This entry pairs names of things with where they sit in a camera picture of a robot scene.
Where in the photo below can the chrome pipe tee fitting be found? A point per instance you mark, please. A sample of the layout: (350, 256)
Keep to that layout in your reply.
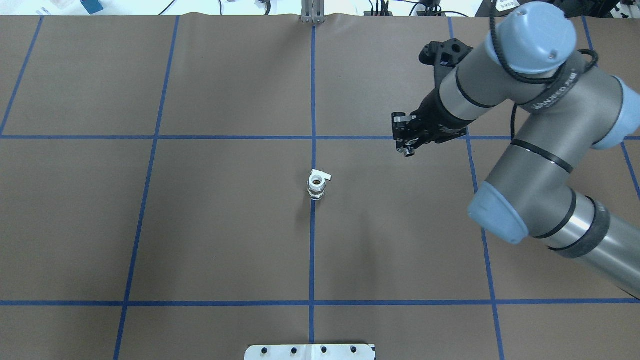
(408, 152)

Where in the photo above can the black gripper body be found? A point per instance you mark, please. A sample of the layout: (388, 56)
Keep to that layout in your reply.
(434, 122)

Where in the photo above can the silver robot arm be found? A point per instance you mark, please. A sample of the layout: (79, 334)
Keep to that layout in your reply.
(530, 58)

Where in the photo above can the aluminium frame post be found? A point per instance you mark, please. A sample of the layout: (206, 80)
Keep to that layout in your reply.
(313, 12)

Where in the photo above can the white PPR valve with handle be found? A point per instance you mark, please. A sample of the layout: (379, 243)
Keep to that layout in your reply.
(317, 183)

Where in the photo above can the white central pedestal column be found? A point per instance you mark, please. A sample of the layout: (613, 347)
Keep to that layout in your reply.
(345, 351)

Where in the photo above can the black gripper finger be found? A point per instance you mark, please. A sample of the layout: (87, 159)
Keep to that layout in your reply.
(403, 126)
(411, 143)

